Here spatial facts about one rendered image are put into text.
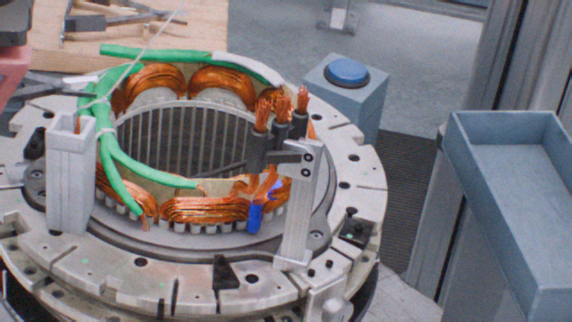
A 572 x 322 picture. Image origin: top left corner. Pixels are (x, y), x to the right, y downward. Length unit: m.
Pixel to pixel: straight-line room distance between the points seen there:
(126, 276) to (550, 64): 0.58
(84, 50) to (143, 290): 0.37
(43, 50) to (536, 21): 0.51
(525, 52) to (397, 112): 1.82
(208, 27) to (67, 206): 0.39
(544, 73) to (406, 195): 1.52
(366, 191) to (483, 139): 0.24
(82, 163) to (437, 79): 2.47
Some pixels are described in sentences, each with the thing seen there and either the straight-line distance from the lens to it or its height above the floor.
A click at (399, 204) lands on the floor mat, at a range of 2.67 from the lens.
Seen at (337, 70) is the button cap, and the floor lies 1.04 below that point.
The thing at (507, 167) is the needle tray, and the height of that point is 1.02.
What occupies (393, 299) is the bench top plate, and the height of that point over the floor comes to 0.78.
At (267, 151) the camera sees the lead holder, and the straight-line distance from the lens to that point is 0.74.
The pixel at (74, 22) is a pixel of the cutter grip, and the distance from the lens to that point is 1.09.
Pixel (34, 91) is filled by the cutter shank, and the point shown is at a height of 1.17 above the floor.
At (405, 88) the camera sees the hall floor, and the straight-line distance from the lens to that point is 3.12.
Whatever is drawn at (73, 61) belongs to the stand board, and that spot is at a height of 1.06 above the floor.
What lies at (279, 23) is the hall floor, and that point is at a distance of 3.33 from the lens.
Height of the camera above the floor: 1.64
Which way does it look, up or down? 37 degrees down
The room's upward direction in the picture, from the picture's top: 9 degrees clockwise
